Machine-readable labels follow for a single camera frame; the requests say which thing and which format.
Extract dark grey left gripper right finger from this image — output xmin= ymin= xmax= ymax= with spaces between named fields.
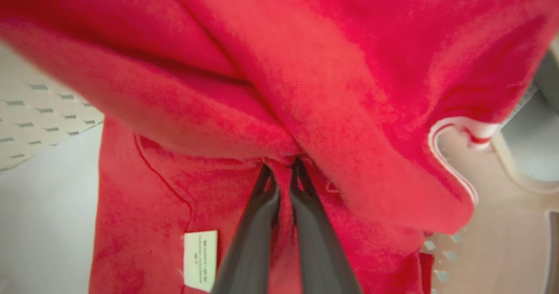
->
xmin=290 ymin=156 xmax=363 ymax=294

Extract red and white garment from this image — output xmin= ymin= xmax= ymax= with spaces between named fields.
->
xmin=0 ymin=0 xmax=559 ymax=294

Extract cream perforated laundry basket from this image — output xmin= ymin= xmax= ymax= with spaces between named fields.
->
xmin=0 ymin=36 xmax=559 ymax=294

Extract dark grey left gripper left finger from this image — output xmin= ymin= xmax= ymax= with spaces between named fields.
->
xmin=210 ymin=163 xmax=280 ymax=294

